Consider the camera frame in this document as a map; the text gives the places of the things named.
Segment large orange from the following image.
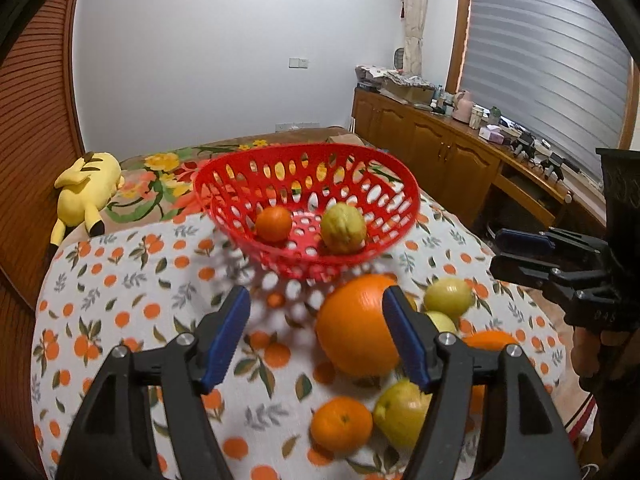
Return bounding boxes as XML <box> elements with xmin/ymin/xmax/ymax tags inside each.
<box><xmin>315</xmin><ymin>273</ymin><xmax>418</xmax><ymax>378</ymax></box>

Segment mandarin with green stem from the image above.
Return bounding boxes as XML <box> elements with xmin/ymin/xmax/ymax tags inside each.
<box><xmin>310</xmin><ymin>396</ymin><xmax>374</xmax><ymax>457</ymax></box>

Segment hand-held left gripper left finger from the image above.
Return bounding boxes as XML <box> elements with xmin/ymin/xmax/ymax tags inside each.
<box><xmin>55</xmin><ymin>285</ymin><xmax>252</xmax><ymax>480</ymax></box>

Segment yellow plush toy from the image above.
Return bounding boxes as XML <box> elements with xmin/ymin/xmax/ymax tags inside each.
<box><xmin>50</xmin><ymin>151</ymin><xmax>126</xmax><ymax>259</ymax></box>

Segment wooden window frame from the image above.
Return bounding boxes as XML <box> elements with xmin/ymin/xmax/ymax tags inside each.
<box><xmin>445</xmin><ymin>0</ymin><xmax>473</xmax><ymax>96</ymax></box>

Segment black device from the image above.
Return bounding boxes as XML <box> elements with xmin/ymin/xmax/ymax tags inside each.
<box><xmin>510</xmin><ymin>132</ymin><xmax>536</xmax><ymax>158</ymax></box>
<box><xmin>540</xmin><ymin>157</ymin><xmax>566</xmax><ymax>181</ymax></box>

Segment grey window blind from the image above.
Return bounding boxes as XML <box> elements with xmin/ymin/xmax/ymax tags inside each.
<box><xmin>457</xmin><ymin>0</ymin><xmax>633</xmax><ymax>186</ymax></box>

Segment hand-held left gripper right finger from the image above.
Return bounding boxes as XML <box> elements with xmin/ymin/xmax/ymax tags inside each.
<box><xmin>382</xmin><ymin>285</ymin><xmax>583</xmax><ymax>480</ymax></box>

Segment medium orange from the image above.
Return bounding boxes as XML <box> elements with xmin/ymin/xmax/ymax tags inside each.
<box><xmin>462</xmin><ymin>330</ymin><xmax>521</xmax><ymax>356</ymax></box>

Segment small mandarin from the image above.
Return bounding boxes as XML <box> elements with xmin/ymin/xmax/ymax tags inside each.
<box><xmin>255</xmin><ymin>206</ymin><xmax>294</xmax><ymax>245</ymax></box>

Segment pink kettle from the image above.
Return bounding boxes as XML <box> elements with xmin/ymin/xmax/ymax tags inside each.
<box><xmin>452</xmin><ymin>91</ymin><xmax>476</xmax><ymax>123</ymax></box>

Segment wooden cabinet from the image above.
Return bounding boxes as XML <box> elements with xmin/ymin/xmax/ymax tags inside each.
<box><xmin>350</xmin><ymin>87</ymin><xmax>621</xmax><ymax>241</ymax></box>

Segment pile of papers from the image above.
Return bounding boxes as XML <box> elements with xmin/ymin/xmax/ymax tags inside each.
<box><xmin>356</xmin><ymin>64</ymin><xmax>426</xmax><ymax>88</ymax></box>

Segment green lemon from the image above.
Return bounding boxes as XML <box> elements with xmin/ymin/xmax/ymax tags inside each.
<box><xmin>425</xmin><ymin>311</ymin><xmax>458</xmax><ymax>335</ymax></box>
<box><xmin>424</xmin><ymin>277</ymin><xmax>475</xmax><ymax>318</ymax></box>

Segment floral blanket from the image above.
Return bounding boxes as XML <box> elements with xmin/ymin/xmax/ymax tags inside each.
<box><xmin>50</xmin><ymin>127</ymin><xmax>396</xmax><ymax>246</ymax></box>

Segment open cardboard box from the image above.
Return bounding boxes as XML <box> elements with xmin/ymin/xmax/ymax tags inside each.
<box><xmin>382</xmin><ymin>82</ymin><xmax>436</xmax><ymax>106</ymax></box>

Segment red plastic basket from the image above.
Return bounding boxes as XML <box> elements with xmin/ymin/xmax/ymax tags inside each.
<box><xmin>194</xmin><ymin>143</ymin><xmax>421</xmax><ymax>282</ymax></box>

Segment person's right hand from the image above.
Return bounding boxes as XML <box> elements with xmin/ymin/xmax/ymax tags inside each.
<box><xmin>571</xmin><ymin>331</ymin><xmax>602</xmax><ymax>392</ymax></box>

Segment large yellow-green citrus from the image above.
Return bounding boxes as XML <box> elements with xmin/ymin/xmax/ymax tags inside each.
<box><xmin>372</xmin><ymin>379</ymin><xmax>433</xmax><ymax>450</ymax></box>

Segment beige curtain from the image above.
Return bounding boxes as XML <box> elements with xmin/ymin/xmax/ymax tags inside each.
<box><xmin>400</xmin><ymin>0</ymin><xmax>431</xmax><ymax>78</ymax></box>

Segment yellow lemon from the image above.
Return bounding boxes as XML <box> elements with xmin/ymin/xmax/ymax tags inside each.
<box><xmin>320</xmin><ymin>203</ymin><xmax>367</xmax><ymax>255</ymax></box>

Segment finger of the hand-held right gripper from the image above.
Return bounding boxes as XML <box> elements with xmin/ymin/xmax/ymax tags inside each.
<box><xmin>489</xmin><ymin>254</ymin><xmax>601</xmax><ymax>311</ymax></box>
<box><xmin>492</xmin><ymin>227</ymin><xmax>608</xmax><ymax>281</ymax></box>

